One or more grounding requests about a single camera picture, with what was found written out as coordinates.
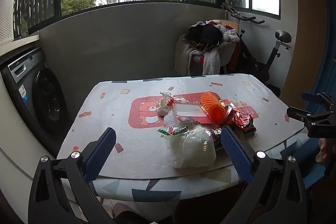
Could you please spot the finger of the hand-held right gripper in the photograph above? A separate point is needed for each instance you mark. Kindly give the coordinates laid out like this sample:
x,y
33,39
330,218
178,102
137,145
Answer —
x,y
309,96
296,111

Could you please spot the clear plastic package red card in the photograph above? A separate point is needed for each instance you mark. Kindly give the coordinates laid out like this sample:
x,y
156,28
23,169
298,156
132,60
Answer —
x,y
187,109

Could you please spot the beige chair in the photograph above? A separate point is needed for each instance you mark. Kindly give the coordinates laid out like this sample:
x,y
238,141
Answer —
x,y
181,53

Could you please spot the clear plastic bag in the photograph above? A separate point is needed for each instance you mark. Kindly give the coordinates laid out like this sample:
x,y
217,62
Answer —
x,y
191,145

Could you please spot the orange foam net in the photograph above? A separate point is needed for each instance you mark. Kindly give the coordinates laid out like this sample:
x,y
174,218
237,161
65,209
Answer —
x,y
212,107

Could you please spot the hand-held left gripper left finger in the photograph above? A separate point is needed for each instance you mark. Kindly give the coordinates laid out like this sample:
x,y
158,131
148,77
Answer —
x,y
101,153

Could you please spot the white red wrapper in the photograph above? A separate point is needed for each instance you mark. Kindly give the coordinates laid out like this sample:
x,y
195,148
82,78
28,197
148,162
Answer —
x,y
164,107

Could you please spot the blue cloth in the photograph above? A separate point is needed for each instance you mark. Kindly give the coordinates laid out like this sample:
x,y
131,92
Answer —
x,y
321,82

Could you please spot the person's right hand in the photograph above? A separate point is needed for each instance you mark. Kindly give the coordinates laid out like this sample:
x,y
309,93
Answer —
x,y
326,153

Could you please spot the red foil wrapper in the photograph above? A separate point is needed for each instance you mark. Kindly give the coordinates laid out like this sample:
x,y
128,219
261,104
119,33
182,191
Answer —
x,y
242,119

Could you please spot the white pink garment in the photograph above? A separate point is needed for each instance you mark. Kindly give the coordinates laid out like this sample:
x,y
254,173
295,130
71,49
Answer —
x,y
231,35

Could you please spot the white fleece garment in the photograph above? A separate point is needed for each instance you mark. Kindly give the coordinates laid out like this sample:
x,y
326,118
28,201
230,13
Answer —
x,y
211,61

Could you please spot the green white wrapper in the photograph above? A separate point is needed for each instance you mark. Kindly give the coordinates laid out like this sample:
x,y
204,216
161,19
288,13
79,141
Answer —
x,y
165,132

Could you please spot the white foam net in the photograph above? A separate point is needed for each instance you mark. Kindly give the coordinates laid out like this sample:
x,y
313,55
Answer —
x,y
170,119

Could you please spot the grey washing machine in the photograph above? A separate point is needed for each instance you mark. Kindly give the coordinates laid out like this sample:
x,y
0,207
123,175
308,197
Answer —
x,y
31,82

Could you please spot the dark red snack wrapper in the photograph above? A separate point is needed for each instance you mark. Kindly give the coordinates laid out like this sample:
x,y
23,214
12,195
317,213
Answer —
x,y
214,133

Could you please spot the bear printed blanket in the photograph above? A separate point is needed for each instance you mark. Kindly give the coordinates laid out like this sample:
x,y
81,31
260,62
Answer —
x,y
105,108

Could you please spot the white perforated cabinet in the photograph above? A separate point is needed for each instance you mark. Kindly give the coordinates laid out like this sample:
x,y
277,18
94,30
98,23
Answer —
x,y
5,19

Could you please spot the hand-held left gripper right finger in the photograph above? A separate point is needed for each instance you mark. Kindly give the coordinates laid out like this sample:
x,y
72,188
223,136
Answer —
x,y
236,153

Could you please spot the geometric patterned tablecloth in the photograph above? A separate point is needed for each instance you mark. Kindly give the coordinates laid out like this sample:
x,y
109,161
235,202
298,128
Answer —
x,y
162,191

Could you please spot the black garment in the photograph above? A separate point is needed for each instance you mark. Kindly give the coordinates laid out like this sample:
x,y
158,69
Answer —
x,y
206,33

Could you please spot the person's leg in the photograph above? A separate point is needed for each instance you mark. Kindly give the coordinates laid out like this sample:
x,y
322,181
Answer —
x,y
123,213

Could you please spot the black exercise bike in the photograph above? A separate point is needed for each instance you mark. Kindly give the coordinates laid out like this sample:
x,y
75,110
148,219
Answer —
x,y
273,56

